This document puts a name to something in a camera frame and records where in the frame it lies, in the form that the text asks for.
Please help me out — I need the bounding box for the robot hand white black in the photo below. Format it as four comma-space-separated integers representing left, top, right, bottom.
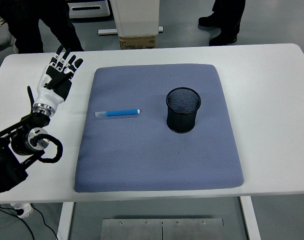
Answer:
33, 45, 84, 111

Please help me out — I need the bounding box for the blue marker with clear cap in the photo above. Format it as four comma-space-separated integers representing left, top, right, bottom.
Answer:
95, 108, 140, 118

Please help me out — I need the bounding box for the black mesh pen holder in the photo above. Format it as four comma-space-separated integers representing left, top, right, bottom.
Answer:
165, 86, 202, 134

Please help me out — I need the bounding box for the person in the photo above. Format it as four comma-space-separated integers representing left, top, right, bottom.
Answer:
198, 0, 246, 47
0, 0, 85, 55

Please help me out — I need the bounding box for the grey chair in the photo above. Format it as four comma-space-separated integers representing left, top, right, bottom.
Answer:
0, 22, 16, 55

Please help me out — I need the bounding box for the white flat base bar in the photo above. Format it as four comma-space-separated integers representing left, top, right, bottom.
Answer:
97, 26, 164, 36

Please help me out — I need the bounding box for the white device with black slot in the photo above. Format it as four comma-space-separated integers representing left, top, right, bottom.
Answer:
68, 0, 110, 19

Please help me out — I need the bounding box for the cardboard box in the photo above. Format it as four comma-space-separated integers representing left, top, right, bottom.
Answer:
119, 35, 157, 50

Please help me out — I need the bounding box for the blue-grey quilted mat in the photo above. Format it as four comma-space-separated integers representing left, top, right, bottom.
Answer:
73, 63, 245, 193

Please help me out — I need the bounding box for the white power strip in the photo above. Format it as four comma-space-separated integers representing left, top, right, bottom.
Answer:
10, 202, 34, 220

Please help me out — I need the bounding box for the white table leg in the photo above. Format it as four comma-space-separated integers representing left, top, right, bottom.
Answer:
239, 196, 262, 240
56, 201, 74, 240

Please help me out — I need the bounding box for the grey metal plate with screws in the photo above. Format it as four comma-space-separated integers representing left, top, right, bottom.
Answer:
100, 218, 224, 240

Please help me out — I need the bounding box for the white pedestal cabinet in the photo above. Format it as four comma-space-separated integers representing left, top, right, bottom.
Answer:
110, 0, 160, 38

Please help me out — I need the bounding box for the black floor cable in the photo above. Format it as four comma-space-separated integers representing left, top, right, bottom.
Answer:
0, 204, 59, 240

